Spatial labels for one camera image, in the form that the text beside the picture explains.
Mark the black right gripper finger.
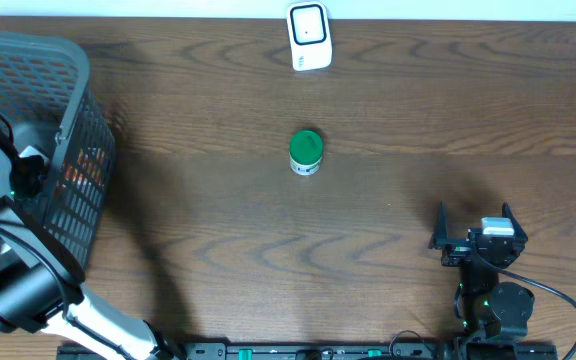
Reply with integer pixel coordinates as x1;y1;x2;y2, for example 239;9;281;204
431;202;448;241
502;202;528;238

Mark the white barcode scanner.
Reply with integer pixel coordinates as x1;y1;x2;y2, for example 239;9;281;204
286;1;333;72

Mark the grey plastic mesh basket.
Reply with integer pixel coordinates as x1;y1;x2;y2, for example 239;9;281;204
0;31;116;266

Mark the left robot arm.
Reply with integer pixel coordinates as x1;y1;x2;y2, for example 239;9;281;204
0;115;187;359

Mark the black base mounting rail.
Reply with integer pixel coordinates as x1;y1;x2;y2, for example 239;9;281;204
56;340;560;360

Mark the orange snack packet in basket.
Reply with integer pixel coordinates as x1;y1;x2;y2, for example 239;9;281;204
54;147;107;195

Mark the green lid white jar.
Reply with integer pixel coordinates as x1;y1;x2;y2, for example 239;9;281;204
289;130;324;176

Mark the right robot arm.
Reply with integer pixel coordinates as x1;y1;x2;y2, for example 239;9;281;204
429;204;535;359

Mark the white green Panadol box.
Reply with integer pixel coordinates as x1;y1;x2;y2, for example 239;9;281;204
19;145;50;167

